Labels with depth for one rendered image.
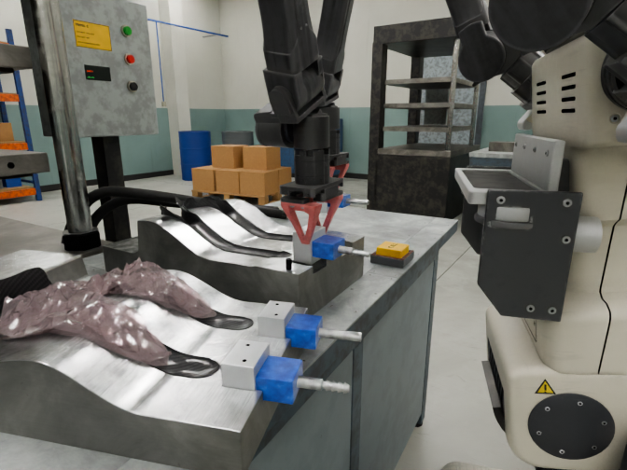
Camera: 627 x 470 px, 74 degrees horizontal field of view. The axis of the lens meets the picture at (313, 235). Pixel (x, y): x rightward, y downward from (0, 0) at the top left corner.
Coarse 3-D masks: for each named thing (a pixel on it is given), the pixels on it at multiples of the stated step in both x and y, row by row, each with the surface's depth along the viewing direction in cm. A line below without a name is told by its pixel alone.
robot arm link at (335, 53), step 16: (336, 0) 80; (352, 0) 81; (320, 16) 83; (336, 16) 82; (320, 32) 85; (336, 32) 83; (320, 48) 86; (336, 48) 85; (336, 64) 87; (336, 80) 92
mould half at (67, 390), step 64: (64, 256) 67; (192, 320) 56; (256, 320) 58; (0, 384) 43; (64, 384) 41; (128, 384) 43; (192, 384) 44; (128, 448) 41; (192, 448) 39; (256, 448) 42
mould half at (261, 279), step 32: (160, 224) 79; (224, 224) 88; (256, 224) 93; (128, 256) 86; (160, 256) 81; (192, 256) 76; (224, 256) 75; (256, 256) 74; (288, 256) 73; (352, 256) 83; (224, 288) 74; (256, 288) 70; (288, 288) 67; (320, 288) 72
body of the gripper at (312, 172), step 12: (300, 156) 65; (312, 156) 64; (324, 156) 65; (300, 168) 65; (312, 168) 65; (324, 168) 65; (300, 180) 66; (312, 180) 65; (324, 180) 66; (336, 180) 69; (288, 192) 65; (312, 192) 63
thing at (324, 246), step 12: (324, 228) 72; (312, 240) 69; (324, 240) 69; (336, 240) 69; (300, 252) 70; (312, 252) 69; (324, 252) 68; (336, 252) 68; (348, 252) 67; (360, 252) 67
